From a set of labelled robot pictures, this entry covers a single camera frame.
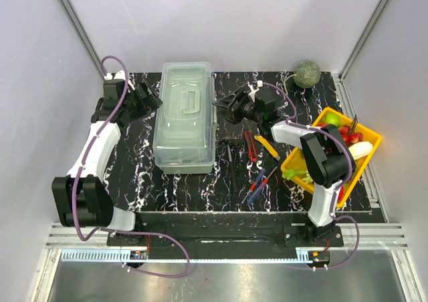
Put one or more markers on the steel claw hammer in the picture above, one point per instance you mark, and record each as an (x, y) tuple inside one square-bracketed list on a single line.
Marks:
[(232, 170)]

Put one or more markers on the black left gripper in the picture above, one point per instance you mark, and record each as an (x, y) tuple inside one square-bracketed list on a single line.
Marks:
[(147, 104)]

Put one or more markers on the yellow plastic bin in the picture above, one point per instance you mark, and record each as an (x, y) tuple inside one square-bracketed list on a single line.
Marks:
[(296, 161)]

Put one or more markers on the green celery stalk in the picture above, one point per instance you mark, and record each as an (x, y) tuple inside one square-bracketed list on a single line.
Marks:
[(358, 150)]

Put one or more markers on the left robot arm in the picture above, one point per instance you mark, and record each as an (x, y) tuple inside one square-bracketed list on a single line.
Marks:
[(80, 196)]

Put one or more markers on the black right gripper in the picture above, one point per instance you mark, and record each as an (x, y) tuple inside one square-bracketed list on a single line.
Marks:
[(240, 97)]

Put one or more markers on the black rubber mallet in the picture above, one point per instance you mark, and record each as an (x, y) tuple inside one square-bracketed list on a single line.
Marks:
[(236, 142)]

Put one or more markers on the blue handled screwdriver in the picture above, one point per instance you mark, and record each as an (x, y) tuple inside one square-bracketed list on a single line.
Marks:
[(254, 184)]

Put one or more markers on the red handled screwdriver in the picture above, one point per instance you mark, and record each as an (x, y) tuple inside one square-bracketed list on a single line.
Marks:
[(265, 178)]

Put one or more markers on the small red apples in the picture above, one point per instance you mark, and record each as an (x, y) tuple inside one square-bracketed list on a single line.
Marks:
[(349, 136)]

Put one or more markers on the yellow utility knife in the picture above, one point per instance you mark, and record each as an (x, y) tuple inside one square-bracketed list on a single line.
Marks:
[(272, 151)]

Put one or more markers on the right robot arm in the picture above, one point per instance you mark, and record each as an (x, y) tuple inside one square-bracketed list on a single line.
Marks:
[(328, 160)]

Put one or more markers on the clear and green toolbox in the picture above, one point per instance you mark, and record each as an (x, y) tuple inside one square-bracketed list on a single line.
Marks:
[(184, 131)]

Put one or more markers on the green netted melon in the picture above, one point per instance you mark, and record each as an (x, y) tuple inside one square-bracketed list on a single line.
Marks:
[(306, 75)]

